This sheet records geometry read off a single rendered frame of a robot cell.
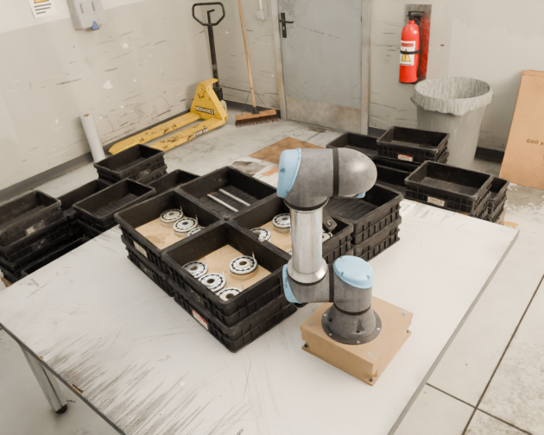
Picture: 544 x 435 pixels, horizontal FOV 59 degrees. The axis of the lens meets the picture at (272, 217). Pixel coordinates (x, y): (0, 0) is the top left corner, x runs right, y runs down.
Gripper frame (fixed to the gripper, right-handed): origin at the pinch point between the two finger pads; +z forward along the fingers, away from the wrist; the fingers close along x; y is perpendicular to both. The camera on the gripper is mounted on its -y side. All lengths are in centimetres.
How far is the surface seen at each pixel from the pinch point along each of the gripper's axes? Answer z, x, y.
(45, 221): 40, 54, 171
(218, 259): 4.3, 27.4, 24.6
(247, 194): 6, -12, 56
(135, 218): 1, 37, 71
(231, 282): 3.7, 32.5, 9.8
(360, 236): 2.1, -16.9, -7.7
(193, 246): -2.4, 33.4, 30.7
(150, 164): 39, -25, 183
